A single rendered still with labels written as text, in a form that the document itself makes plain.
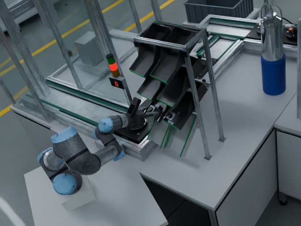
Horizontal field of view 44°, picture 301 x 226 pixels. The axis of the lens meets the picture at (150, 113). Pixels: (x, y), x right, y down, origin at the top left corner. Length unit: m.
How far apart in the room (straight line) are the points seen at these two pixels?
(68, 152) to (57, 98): 1.59
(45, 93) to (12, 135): 1.56
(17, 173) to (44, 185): 1.62
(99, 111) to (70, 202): 0.83
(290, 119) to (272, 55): 0.42
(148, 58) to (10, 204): 2.40
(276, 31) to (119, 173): 1.32
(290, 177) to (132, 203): 1.18
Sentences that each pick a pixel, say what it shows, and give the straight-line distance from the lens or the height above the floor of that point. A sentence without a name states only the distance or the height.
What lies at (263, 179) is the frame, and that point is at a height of 0.50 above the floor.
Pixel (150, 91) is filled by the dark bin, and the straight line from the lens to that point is 2.12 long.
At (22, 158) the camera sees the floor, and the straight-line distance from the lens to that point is 4.37.
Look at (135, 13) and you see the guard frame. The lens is 3.53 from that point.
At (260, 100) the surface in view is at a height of 0.86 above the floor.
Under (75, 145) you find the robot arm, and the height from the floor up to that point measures 1.54.
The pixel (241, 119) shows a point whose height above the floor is 0.86.
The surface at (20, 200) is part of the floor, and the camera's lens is 3.94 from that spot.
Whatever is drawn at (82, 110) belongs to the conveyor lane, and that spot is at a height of 0.92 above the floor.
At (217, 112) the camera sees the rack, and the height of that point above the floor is 1.10.
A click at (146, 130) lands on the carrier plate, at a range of 2.48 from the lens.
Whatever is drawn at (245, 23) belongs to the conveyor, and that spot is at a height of 0.95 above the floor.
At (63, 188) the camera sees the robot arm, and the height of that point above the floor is 1.17.
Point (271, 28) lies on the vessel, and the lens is 2.45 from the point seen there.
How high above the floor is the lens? 2.59
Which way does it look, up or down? 38 degrees down
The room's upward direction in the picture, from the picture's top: 18 degrees counter-clockwise
